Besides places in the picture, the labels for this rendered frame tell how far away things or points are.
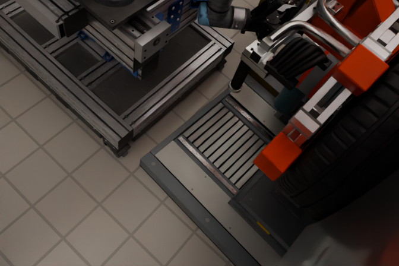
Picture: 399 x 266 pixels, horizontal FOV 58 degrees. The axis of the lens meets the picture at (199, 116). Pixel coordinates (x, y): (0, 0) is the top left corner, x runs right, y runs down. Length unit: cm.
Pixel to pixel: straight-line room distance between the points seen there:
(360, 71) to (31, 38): 152
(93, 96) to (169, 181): 52
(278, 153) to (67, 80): 112
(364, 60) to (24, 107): 160
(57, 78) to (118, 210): 66
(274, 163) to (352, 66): 29
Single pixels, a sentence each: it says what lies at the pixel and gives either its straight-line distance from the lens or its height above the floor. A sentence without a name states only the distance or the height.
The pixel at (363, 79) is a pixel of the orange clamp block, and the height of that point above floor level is 113.
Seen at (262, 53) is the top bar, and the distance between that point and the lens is 94.
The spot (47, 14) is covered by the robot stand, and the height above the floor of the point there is 73.
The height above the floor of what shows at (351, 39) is 101.
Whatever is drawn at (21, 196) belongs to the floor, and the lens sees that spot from 178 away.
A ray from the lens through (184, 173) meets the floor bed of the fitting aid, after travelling 169.
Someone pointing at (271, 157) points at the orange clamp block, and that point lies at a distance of 90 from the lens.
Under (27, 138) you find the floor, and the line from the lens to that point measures 189.
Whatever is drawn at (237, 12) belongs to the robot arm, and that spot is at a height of 84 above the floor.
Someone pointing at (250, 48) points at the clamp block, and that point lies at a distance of 98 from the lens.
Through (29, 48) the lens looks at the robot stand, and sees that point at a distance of 188.
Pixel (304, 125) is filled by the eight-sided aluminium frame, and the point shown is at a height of 96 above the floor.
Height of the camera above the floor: 165
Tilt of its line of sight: 59 degrees down
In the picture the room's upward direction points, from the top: 21 degrees clockwise
